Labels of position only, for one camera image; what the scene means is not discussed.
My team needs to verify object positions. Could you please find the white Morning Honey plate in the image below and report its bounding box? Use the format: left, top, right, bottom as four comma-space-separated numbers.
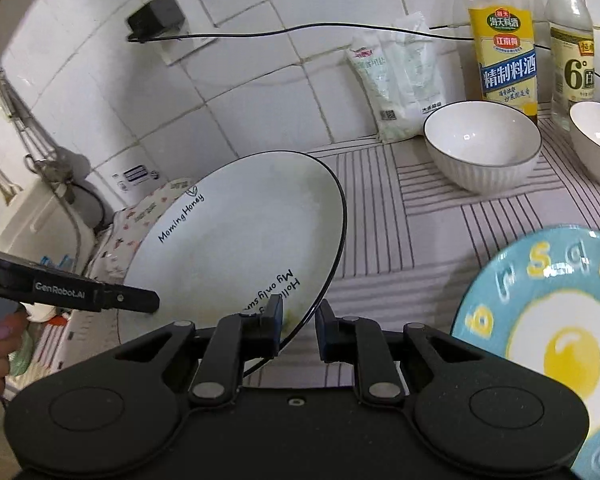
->
117, 151, 348, 348

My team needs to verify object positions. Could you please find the pink Lovely Bear plate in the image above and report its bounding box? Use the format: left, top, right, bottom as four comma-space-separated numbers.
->
84, 178, 194, 284

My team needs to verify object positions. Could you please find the blue fried egg plate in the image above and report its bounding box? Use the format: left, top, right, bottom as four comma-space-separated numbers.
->
451, 226, 600, 479

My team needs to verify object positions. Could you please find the large white ribbed bowl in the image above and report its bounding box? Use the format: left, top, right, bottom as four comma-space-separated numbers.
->
424, 101, 542, 196

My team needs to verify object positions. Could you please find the white appliance at left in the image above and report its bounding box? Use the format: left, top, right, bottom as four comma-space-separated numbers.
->
0, 104, 100, 281

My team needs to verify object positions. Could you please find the white salt bag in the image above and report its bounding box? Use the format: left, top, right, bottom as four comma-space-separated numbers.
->
347, 12, 449, 143

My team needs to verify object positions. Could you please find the black power adapter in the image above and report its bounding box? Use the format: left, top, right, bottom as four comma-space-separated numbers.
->
126, 0, 185, 44

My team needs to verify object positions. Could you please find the medium white ribbed bowl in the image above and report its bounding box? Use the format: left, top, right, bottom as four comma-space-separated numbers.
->
569, 101, 600, 182

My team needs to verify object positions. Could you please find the yellow label cooking wine bottle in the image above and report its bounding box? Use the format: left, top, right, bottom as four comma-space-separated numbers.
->
453, 0, 539, 120

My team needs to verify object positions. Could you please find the white vinegar bottle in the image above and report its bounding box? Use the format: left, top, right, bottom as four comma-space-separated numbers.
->
545, 0, 595, 132

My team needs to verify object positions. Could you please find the black power cable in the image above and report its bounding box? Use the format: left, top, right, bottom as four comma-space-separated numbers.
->
28, 0, 600, 91

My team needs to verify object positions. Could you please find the white wall socket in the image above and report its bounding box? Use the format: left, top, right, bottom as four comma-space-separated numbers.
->
152, 0, 216, 66

